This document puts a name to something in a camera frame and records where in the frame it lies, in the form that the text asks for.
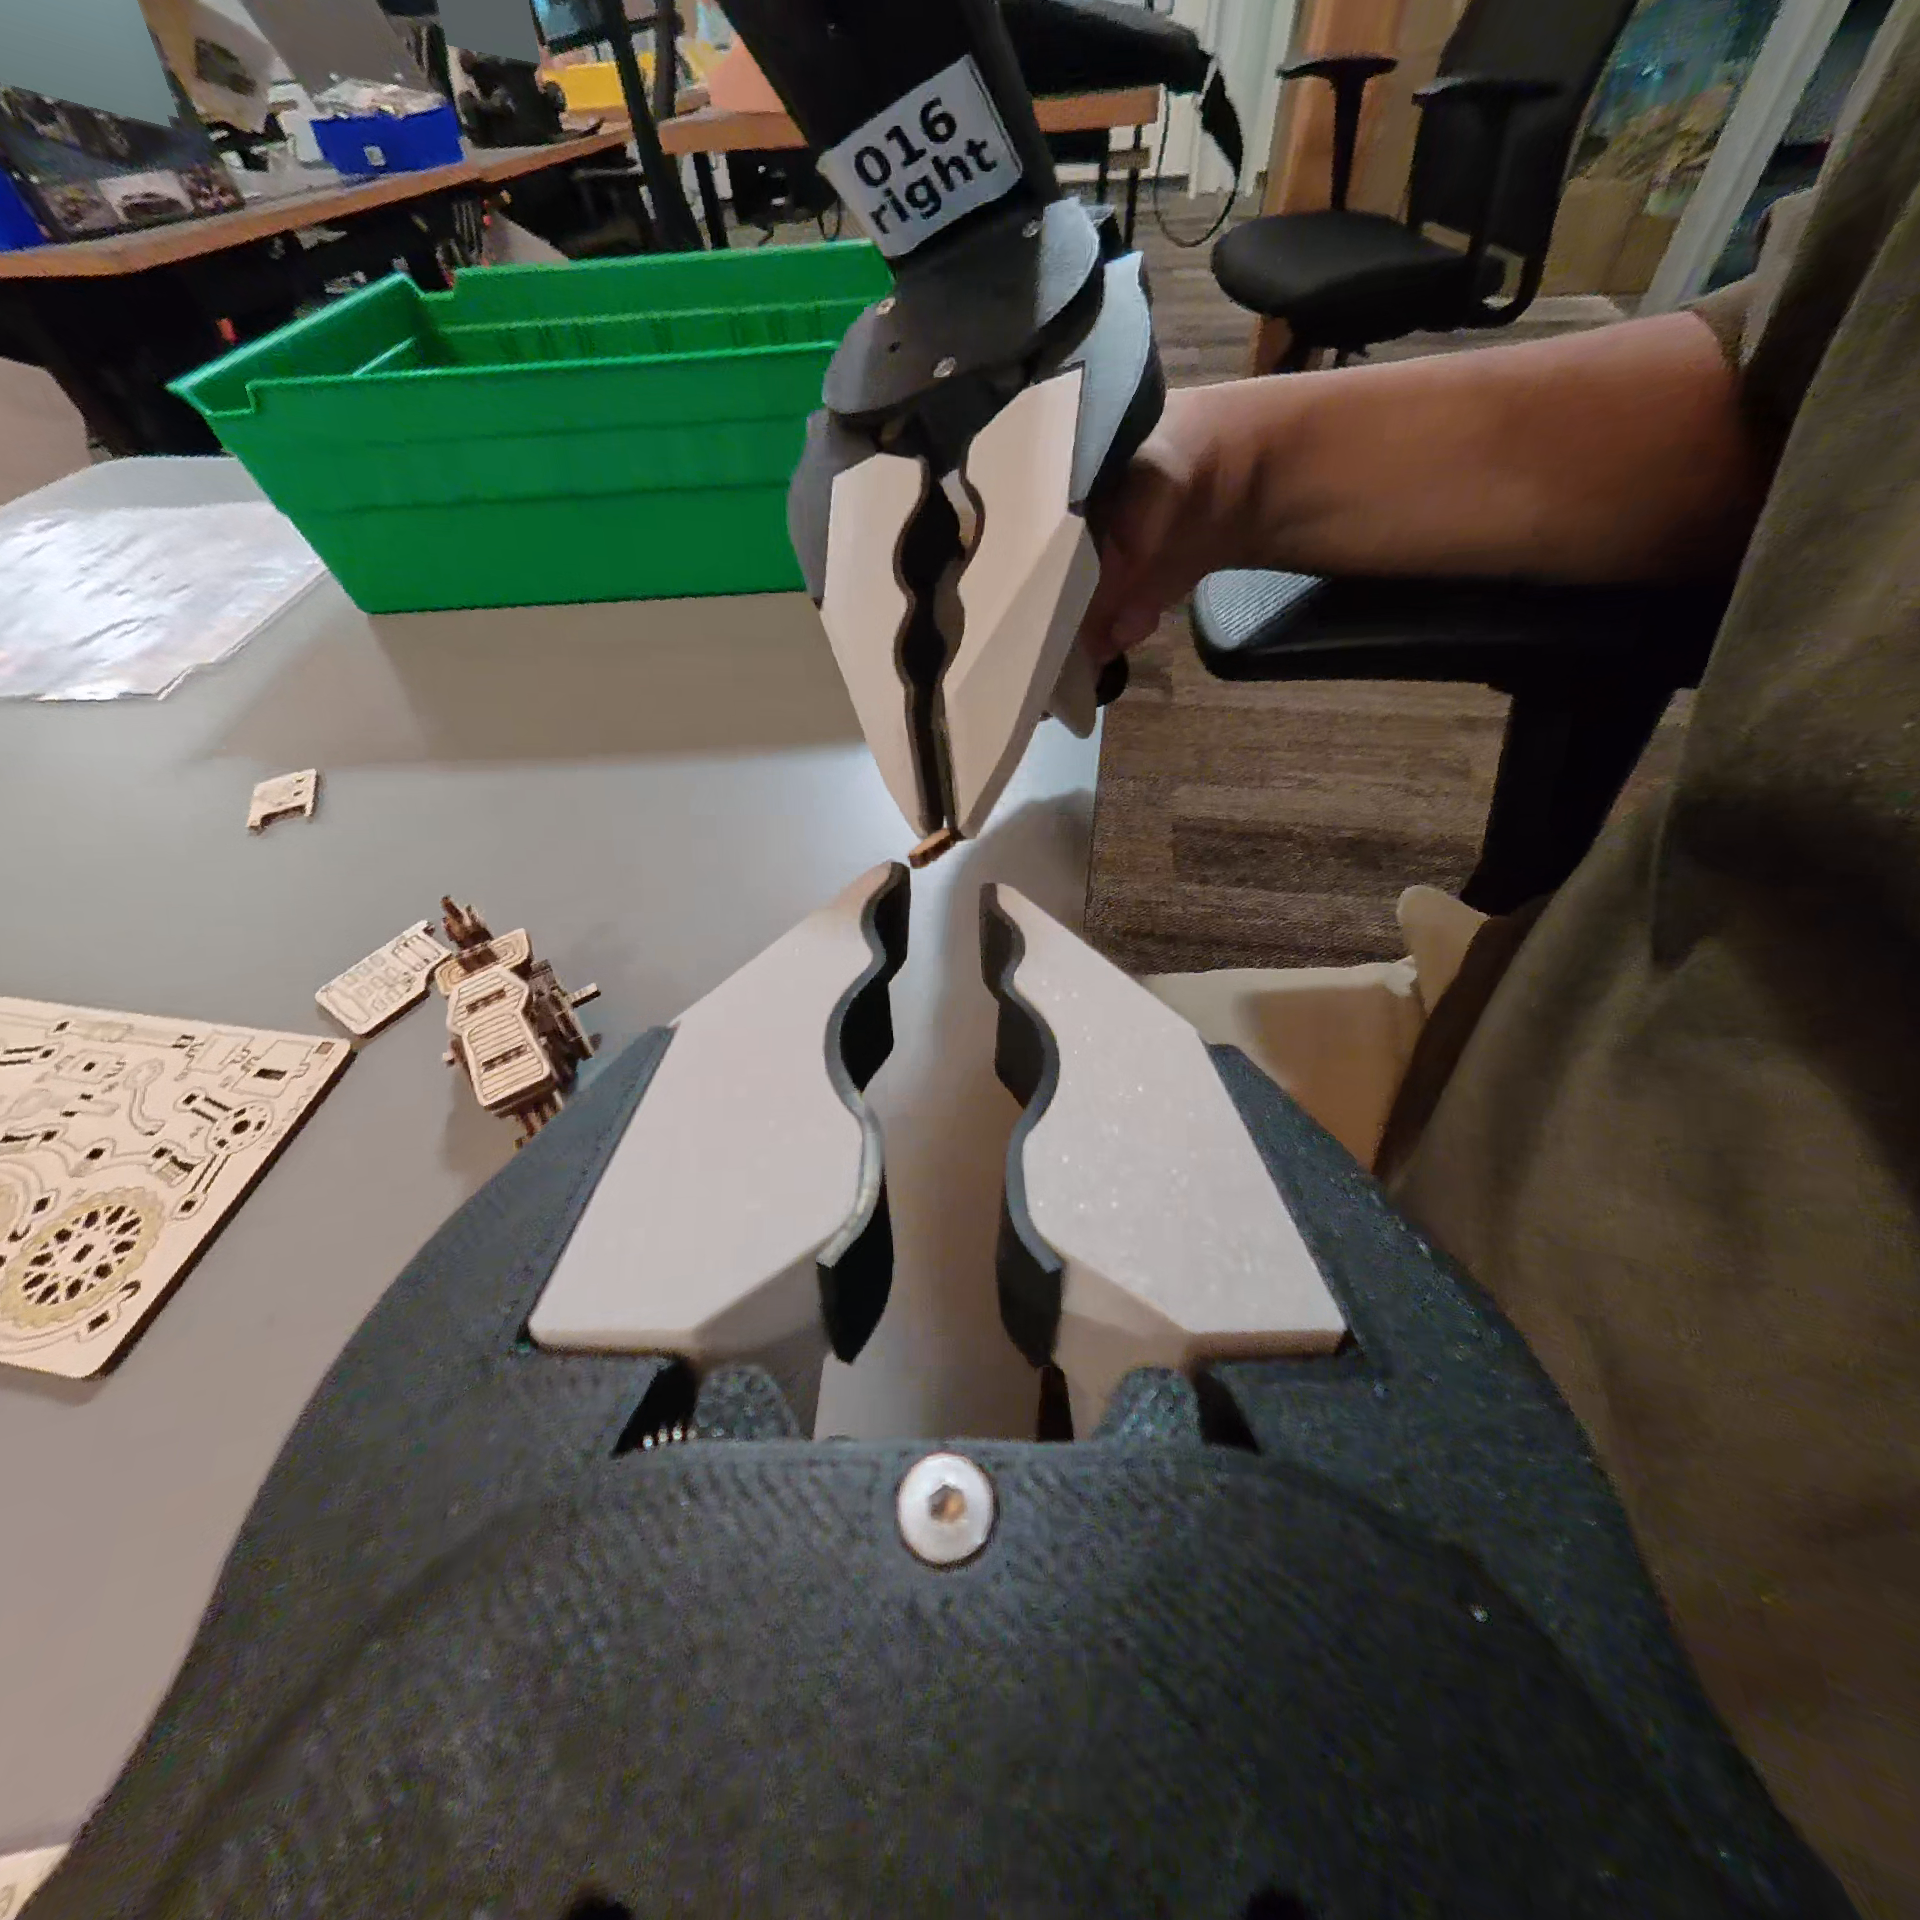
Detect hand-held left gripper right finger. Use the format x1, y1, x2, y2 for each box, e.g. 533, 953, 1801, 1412
978, 883, 1349, 1412

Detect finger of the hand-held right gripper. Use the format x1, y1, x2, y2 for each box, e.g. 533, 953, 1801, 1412
822, 450, 962, 837
942, 368, 1103, 837

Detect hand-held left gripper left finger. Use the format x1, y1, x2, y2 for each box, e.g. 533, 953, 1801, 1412
527, 863, 914, 1404

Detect wooden mechanical model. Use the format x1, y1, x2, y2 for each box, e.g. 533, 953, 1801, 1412
433, 896, 600, 1151

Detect person's right forearm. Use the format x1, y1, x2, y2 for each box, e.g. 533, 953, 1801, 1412
1246, 306, 1769, 587

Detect grey desk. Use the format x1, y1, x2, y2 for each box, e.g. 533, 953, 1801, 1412
0, 458, 1105, 1869

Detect person's right hand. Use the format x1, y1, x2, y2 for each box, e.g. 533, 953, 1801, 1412
1076, 397, 1292, 672

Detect green plastic bin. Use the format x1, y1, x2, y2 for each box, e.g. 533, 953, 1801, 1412
167, 241, 902, 618

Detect small wooden slotted piece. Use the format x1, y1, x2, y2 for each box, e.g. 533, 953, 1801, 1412
316, 921, 453, 1041

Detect black office chair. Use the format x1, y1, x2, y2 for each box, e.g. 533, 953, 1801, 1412
1191, 568, 1718, 921
1206, 0, 1644, 377

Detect person's olive shirt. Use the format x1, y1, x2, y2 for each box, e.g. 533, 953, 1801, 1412
1376, 0, 1920, 1920

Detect wooden gear parts sheet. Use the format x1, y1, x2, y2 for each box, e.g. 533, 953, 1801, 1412
0, 994, 357, 1384

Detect small blue storage bin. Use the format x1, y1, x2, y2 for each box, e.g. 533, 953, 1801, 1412
311, 103, 466, 179

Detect wooden-edged background table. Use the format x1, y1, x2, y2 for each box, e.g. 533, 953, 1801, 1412
0, 82, 1162, 295

